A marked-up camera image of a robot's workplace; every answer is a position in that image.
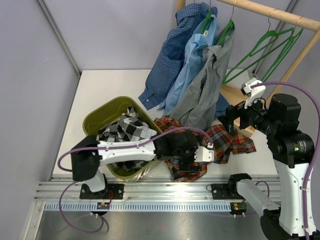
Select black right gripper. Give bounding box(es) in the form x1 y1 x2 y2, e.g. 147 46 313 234
218 92 279 136

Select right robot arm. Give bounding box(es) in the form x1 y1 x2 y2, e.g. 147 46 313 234
218 93 320 240

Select red plaid shirt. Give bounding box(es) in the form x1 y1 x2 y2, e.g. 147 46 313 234
154 116 258 182

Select grey shirt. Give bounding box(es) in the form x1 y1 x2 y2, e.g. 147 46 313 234
168 28 235 130

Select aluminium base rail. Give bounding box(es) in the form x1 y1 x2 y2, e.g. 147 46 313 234
33 174 281 202

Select green hanger of grey shirt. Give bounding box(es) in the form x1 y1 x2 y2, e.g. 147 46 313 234
216 0 237 46

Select dark blue checkered shirt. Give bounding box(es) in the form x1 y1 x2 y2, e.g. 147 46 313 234
138 2 218 110

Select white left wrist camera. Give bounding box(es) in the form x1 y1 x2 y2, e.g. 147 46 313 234
194 143 215 163

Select olive green plastic basket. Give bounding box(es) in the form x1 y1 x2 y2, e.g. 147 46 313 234
82 96 162 183

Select green hanger with metal hook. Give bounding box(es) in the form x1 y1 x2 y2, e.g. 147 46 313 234
261 17 304 82

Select black white checkered shirt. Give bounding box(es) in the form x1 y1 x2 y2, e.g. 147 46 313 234
96 106 157 174

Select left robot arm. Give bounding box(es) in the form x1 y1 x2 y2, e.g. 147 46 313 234
70 131 199 199

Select wooden clothes rack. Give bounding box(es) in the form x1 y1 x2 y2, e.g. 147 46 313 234
176 0 320 137

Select light blue shirt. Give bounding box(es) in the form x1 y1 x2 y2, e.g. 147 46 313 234
159 14 220 116

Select white slotted cable duct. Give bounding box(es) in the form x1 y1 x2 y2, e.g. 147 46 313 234
44 201 231 212

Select green hanger of blue shirt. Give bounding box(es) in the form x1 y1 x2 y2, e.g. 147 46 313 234
200 0 213 35

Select green hanger of plaid shirt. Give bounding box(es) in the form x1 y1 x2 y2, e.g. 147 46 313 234
223 8 295 84

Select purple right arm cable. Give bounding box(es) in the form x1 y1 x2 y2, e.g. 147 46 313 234
207 81 320 240

